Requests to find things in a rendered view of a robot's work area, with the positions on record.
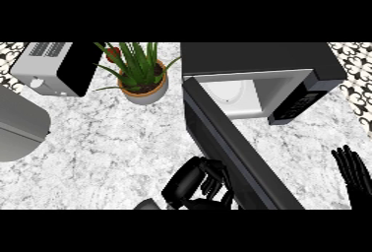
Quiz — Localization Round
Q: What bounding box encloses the black microwave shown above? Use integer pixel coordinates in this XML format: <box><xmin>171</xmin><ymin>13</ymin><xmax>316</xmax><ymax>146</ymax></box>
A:
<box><xmin>180</xmin><ymin>41</ymin><xmax>348</xmax><ymax>126</ymax></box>

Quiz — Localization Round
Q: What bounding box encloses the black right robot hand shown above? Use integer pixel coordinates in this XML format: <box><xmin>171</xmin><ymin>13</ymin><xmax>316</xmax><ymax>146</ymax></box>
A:
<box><xmin>329</xmin><ymin>144</ymin><xmax>372</xmax><ymax>211</ymax></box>

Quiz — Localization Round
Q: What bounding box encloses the silver and black toaster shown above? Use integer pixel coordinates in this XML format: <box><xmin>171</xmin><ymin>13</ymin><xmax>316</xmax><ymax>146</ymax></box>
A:
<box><xmin>8</xmin><ymin>41</ymin><xmax>106</xmax><ymax>98</ymax></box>

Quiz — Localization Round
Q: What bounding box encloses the green plant in pot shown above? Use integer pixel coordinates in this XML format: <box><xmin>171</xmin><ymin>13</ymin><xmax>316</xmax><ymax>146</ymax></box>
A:
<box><xmin>91</xmin><ymin>41</ymin><xmax>183</xmax><ymax>106</ymax></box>

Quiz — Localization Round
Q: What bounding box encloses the black microwave door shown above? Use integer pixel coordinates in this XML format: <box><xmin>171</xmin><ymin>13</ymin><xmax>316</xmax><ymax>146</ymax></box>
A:
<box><xmin>181</xmin><ymin>77</ymin><xmax>307</xmax><ymax>211</ymax></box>

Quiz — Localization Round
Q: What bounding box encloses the white round turntable plate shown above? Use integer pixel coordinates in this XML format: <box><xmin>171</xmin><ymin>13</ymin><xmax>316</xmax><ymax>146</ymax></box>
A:
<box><xmin>211</xmin><ymin>80</ymin><xmax>249</xmax><ymax>104</ymax></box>

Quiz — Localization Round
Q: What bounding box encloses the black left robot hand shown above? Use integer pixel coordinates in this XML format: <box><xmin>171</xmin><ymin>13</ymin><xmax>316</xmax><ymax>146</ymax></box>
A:
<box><xmin>159</xmin><ymin>156</ymin><xmax>236</xmax><ymax>211</ymax></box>

